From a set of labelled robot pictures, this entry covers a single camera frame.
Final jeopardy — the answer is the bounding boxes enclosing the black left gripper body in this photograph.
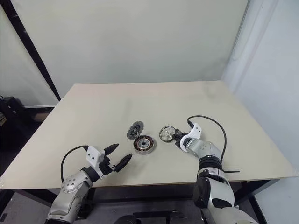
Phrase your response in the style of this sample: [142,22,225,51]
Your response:
[98,155,117,177]

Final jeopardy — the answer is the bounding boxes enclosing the black table frame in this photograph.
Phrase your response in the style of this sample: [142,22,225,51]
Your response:
[0,169,299,224]

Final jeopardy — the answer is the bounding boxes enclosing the silver spoked rotor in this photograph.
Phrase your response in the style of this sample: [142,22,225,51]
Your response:
[159,125,176,142]

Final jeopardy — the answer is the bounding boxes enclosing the dark rounded shape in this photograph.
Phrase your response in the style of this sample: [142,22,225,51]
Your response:
[116,214,141,224]
[167,210,189,224]

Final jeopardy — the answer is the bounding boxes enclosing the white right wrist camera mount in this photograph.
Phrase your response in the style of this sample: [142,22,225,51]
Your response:
[180,122,203,147]

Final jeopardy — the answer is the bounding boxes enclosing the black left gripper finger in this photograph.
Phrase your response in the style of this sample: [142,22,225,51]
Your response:
[115,153,134,173]
[104,143,119,155]

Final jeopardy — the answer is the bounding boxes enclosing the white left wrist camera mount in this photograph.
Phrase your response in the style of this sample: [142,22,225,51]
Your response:
[85,145,106,169]

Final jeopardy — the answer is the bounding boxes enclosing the black slanted frame post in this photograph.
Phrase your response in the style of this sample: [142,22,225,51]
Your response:
[0,0,62,101]

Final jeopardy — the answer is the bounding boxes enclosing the small white round object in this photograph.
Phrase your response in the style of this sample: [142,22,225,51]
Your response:
[133,136,157,155]

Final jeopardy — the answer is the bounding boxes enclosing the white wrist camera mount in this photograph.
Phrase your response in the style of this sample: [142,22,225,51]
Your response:
[85,145,106,169]
[180,122,203,147]

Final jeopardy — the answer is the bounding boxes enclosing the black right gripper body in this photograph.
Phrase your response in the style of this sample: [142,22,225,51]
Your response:
[176,132,188,146]

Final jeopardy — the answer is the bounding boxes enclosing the black equipment cases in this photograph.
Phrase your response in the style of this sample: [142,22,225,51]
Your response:
[0,94,25,151]

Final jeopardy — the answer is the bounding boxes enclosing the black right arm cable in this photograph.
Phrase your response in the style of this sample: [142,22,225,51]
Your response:
[186,116,228,162]

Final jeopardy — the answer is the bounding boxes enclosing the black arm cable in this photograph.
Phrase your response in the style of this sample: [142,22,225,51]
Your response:
[60,145,89,182]
[186,116,228,162]

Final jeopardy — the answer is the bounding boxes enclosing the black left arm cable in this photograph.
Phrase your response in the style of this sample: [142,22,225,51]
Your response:
[60,145,89,182]

